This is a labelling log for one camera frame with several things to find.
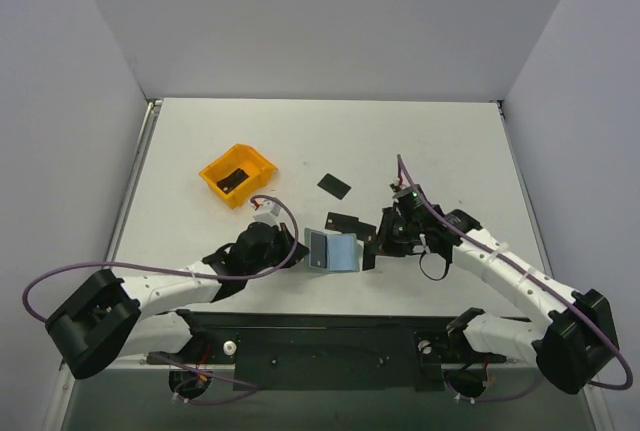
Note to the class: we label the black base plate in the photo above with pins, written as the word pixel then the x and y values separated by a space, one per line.
pixel 301 352

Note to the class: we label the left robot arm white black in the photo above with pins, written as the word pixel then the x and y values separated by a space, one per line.
pixel 108 317

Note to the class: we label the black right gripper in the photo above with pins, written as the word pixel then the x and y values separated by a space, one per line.
pixel 382 233

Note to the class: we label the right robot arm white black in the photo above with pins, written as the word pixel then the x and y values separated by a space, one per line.
pixel 569 336

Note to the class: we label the yellow plastic bin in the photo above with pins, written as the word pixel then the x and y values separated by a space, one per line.
pixel 259 168

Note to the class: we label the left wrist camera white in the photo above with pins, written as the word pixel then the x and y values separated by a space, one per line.
pixel 266 211

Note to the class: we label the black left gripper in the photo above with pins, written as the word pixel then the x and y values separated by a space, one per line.
pixel 288 243

